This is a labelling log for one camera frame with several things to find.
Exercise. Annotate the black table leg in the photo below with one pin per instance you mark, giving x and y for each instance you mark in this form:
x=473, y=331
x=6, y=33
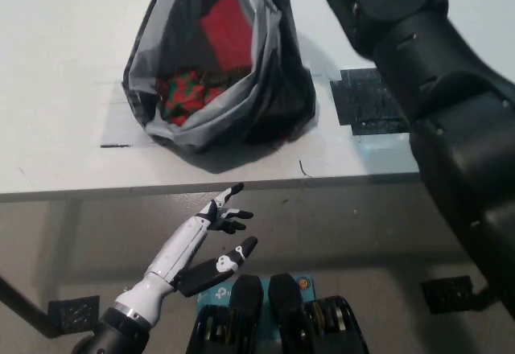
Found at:
x=24, y=301

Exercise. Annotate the red package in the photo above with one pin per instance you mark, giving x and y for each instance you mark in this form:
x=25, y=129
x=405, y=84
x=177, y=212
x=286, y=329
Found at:
x=229, y=32

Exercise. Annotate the red green coffee bean bag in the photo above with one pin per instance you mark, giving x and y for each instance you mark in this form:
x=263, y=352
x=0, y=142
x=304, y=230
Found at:
x=177, y=96

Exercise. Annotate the black tape patch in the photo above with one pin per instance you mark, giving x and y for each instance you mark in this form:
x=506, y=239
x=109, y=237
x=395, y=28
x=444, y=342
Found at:
x=362, y=100

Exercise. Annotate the grey tape patch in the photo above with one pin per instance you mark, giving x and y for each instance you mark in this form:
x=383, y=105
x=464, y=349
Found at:
x=120, y=128

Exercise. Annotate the white and black left hand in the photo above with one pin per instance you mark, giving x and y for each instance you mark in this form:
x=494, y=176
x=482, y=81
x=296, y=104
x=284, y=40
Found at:
x=181, y=249

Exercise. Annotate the black plastic bag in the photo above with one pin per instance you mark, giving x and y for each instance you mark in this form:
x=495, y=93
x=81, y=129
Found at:
x=277, y=88

